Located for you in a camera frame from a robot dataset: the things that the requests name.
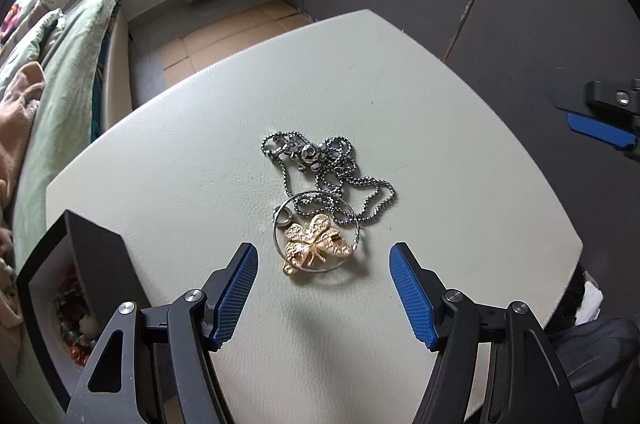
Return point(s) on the grey blue pants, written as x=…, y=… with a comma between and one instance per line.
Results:
x=600, y=354

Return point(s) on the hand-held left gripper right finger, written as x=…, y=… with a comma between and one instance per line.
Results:
x=410, y=299

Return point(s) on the gold butterfly pendant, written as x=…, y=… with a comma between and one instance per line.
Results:
x=315, y=246

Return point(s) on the light green quilt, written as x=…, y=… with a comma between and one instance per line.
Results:
x=25, y=48

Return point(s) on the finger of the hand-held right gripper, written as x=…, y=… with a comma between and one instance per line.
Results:
x=595, y=131

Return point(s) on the pink fleece blanket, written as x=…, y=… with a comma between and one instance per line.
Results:
x=20, y=103

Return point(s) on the white bed base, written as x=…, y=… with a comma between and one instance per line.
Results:
x=117, y=73

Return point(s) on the green bedsheet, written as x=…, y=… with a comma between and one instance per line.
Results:
x=65, y=103

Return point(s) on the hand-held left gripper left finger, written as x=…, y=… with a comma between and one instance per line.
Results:
x=235, y=299

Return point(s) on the black jewelry box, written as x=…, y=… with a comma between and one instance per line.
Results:
x=100, y=254

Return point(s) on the white leather low table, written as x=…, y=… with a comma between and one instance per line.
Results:
x=450, y=153

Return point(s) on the thin silver bangle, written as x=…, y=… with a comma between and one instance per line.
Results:
x=320, y=272

